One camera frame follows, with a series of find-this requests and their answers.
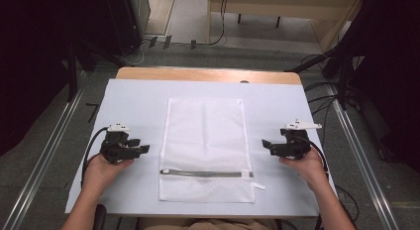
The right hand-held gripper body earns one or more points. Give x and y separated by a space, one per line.
294 142

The black chair part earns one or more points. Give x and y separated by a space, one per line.
100 216

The person's right hand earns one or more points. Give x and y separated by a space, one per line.
305 169

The black cabinet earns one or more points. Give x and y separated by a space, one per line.
124 18

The metal floor rail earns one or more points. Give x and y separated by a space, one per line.
43 154
360 157

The person's beige pants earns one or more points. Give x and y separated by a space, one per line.
204 224

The black metal stand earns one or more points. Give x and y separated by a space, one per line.
74 68
341 71

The person's left hand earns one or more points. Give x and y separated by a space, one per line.
102 173

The light wooden bench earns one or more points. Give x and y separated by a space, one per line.
280 5

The white mesh laundry bag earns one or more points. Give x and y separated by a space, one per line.
206 140

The white table cover sheet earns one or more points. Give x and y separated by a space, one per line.
132 104

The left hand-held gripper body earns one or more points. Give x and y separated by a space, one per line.
115 147

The black curtain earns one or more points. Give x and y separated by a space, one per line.
393 68
33 64

